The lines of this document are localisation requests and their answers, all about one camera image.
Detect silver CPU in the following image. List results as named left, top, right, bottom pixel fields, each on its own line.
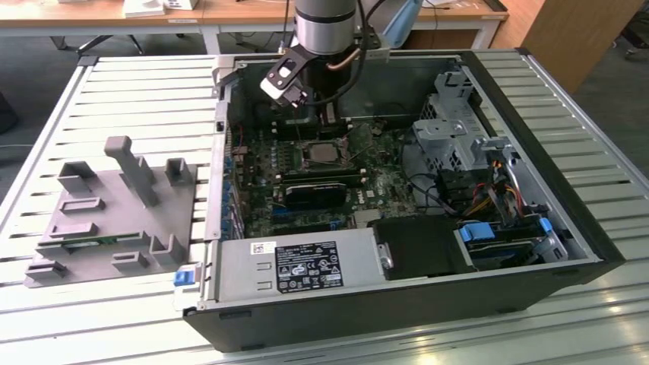
left=305, top=143, right=340, bottom=163

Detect CPU socket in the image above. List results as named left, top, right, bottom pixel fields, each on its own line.
left=297, top=137, right=356, bottom=172

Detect black RAM slot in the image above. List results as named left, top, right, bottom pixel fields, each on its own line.
left=276, top=131, right=355, bottom=139
left=280, top=175, right=360, bottom=183
left=280, top=172, right=360, bottom=180
left=280, top=169, right=359, bottom=177
left=276, top=124, right=353, bottom=132
left=280, top=178, right=361, bottom=186
left=276, top=127, right=353, bottom=136

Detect silver metal drive cage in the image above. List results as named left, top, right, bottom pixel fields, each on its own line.
left=409, top=60, right=521, bottom=174

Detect black graphics card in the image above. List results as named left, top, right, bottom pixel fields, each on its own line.
left=280, top=181, right=352, bottom=212

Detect green motherboard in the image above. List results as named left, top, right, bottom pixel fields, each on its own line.
left=231, top=120, right=425, bottom=240

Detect wooden desk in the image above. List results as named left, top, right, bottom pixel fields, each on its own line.
left=201, top=0, right=512, bottom=58
left=0, top=0, right=207, bottom=56

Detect black expansion slot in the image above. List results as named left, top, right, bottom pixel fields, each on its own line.
left=273, top=224, right=336, bottom=236

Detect black plastic shroud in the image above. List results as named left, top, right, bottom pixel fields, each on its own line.
left=368, top=217, right=481, bottom=282

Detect wooden cabinet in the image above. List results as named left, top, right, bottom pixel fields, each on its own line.
left=489, top=0, right=649, bottom=96

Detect silver power supply unit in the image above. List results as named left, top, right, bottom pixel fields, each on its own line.
left=199, top=227, right=396, bottom=306

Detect grey parts rack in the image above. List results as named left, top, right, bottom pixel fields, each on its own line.
left=23, top=135, right=203, bottom=290

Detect blue case latch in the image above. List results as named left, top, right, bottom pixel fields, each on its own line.
left=172, top=265, right=200, bottom=287

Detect green RAM stick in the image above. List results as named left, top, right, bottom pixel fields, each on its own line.
left=60, top=234, right=144, bottom=249

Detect black office chair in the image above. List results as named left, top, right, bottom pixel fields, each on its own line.
left=617, top=21, right=649, bottom=62

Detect black open PC case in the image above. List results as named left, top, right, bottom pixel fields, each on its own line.
left=180, top=48, right=625, bottom=353

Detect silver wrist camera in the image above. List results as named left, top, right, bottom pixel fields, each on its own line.
left=260, top=47, right=309, bottom=102

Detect dark flat data wire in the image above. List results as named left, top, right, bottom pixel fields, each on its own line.
left=420, top=184, right=460, bottom=218

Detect coloured power wire bundle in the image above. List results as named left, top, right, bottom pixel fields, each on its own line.
left=469, top=161, right=527, bottom=221

